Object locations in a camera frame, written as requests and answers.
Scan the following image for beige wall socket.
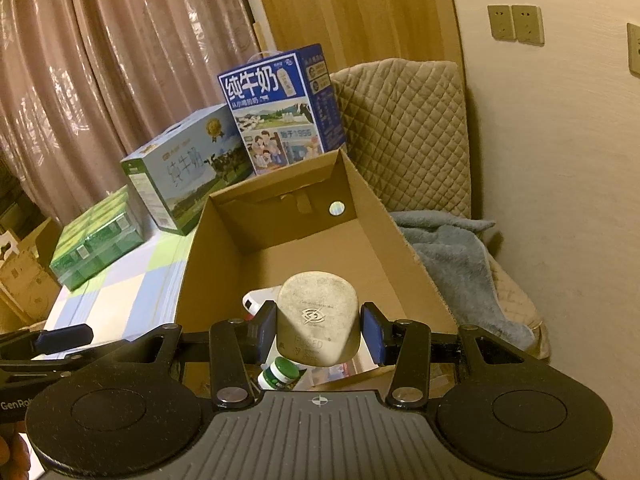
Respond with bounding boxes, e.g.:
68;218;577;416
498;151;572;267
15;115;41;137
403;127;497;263
511;5;546;46
626;22;640;77
487;4;514;41

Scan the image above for brown patterned curtain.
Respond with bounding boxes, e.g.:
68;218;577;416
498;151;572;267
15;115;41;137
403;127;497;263
0;0;266;226

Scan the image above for person's left hand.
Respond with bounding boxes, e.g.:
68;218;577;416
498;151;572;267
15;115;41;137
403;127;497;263
0;432;32;480

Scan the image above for blue milk carton box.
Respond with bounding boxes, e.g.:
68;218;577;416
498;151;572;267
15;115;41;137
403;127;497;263
217;44;347;177

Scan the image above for flattened brown cardboard cartons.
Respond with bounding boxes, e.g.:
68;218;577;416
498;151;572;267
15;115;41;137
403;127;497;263
0;217;63;323

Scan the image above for long white plastic device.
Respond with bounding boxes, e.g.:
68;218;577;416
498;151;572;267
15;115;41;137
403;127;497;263
242;287;281;318

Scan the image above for brown cardboard box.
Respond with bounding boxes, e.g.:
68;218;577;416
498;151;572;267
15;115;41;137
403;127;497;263
172;149;460;396

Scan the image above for beige oval case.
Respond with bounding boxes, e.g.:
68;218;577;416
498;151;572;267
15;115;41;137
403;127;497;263
274;270;362;367

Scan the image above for checked tablecloth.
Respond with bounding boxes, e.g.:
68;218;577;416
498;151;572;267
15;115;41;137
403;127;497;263
45;232;201;356

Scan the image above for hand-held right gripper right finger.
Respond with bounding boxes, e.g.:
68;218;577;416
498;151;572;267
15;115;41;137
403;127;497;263
361;302;521;408

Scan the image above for blue label tissue pack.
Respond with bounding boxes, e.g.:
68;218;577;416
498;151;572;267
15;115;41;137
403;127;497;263
310;355;396;391

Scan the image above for wooden door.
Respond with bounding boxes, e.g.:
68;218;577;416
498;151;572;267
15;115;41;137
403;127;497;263
247;0;463;78

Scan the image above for beige quilted chair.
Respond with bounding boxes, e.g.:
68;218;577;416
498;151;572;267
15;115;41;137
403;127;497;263
330;58;551;361

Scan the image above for green milk carton box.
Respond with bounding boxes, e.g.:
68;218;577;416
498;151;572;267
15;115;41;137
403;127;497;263
120;104;255;237

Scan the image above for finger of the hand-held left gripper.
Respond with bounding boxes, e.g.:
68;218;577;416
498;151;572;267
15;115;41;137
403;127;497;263
0;324;95;357
0;340;132;379

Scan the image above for grey blue towel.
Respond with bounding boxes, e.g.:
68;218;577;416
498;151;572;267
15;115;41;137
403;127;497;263
390;210;536;353

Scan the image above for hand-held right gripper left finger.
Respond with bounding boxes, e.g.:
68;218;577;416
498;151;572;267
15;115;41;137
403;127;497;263
117;300;278;408

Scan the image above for green shrink-wrapped carton pack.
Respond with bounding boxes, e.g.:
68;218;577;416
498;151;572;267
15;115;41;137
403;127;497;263
50;185;147;291

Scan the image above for small white bottle green cap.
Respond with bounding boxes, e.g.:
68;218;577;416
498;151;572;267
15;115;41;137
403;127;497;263
257;357;308;392

